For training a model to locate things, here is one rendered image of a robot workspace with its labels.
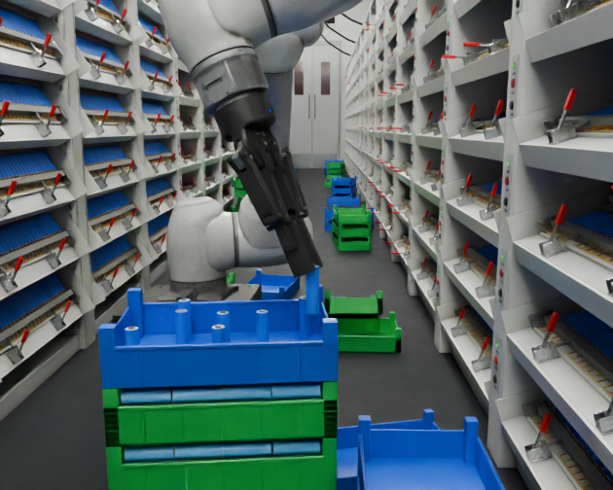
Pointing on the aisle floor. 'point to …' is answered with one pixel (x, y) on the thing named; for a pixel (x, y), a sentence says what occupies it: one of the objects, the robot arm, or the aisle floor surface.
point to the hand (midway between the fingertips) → (299, 247)
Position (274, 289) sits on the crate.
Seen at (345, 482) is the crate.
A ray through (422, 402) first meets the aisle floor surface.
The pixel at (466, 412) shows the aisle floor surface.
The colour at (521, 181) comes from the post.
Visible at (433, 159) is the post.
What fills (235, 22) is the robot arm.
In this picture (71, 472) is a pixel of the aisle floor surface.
